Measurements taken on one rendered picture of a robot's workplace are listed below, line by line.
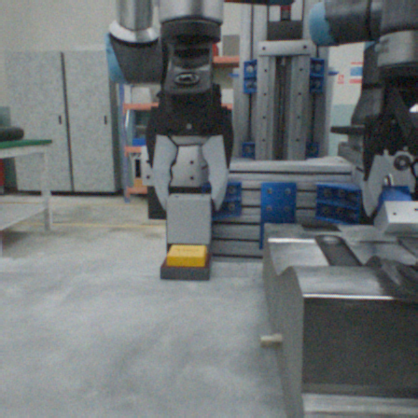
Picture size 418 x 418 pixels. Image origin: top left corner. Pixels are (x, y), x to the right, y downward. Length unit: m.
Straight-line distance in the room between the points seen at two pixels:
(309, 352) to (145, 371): 0.20
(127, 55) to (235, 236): 0.52
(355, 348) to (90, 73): 5.84
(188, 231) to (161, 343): 0.13
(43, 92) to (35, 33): 0.90
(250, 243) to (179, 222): 0.61
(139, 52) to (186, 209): 0.63
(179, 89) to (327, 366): 0.27
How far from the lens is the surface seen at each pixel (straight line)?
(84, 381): 0.44
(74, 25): 6.53
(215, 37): 0.50
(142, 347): 0.48
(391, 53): 0.65
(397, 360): 0.31
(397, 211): 0.63
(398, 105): 0.62
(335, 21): 0.79
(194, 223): 0.48
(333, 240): 0.59
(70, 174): 6.23
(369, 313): 0.29
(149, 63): 1.06
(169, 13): 0.49
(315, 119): 1.23
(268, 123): 1.16
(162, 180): 0.49
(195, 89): 0.40
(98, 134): 5.97
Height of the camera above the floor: 1.04
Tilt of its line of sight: 12 degrees down
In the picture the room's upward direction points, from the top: straight up
